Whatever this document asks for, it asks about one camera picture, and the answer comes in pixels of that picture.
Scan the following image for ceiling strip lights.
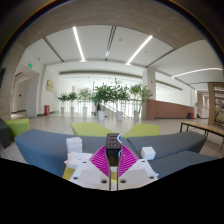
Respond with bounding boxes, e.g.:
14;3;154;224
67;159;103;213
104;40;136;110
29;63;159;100
72;25;223;79

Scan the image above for wooden shelf unit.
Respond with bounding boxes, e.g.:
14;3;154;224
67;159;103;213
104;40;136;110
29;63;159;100
208;82;224;128

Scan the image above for wooden bench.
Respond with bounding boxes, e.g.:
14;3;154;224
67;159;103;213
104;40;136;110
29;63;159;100
179;120;224;151

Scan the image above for framed wall picture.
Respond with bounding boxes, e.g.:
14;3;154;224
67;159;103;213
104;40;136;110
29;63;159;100
45;79;55;93

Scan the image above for small white cube box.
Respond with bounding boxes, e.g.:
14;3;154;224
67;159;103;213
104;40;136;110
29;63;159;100
140;146;157;161

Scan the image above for row of potted plants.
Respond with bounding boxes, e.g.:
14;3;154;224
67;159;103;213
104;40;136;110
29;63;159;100
57;78;154;122

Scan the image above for dark grey seat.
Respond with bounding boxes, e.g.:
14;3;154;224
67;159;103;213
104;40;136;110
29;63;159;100
0;118;12;149

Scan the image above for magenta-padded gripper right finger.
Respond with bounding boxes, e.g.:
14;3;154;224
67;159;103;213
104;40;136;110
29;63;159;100
116;143;159;192

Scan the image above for stack of white boxes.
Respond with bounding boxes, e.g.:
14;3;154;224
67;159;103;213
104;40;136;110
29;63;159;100
65;136;83;154

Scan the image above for long grey sofa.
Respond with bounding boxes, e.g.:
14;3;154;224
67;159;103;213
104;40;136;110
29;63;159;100
14;129;134;168

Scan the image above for wide grey sofa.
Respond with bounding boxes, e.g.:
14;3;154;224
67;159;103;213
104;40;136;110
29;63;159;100
146;150;221;179

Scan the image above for green ottoman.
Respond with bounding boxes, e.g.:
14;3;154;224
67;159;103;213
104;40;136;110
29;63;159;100
122;123;161;139
70;121;116;138

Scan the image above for yellow ottoman table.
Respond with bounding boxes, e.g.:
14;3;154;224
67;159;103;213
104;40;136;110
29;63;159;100
62;165;118;185

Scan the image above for grey sofa with cube box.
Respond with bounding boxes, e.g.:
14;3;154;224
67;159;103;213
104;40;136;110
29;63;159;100
127;130;208;160

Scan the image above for green bench seat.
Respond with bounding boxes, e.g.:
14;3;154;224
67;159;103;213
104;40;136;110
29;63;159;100
4;118;30;141

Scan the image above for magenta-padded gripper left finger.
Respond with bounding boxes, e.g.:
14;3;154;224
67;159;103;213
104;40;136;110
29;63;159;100
69;144;112;192

